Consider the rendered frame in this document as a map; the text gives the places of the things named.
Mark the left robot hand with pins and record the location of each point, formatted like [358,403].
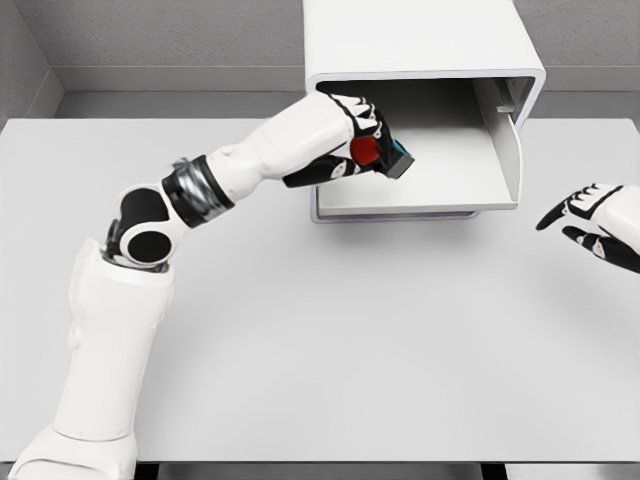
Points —
[315,125]

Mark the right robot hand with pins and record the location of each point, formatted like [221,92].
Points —
[617,210]

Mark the white cabinet drawer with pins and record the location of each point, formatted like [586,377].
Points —
[450,165]

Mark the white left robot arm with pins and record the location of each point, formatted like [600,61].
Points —
[115,320]

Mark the white tabletop storage cabinet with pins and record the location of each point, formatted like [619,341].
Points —
[425,35]

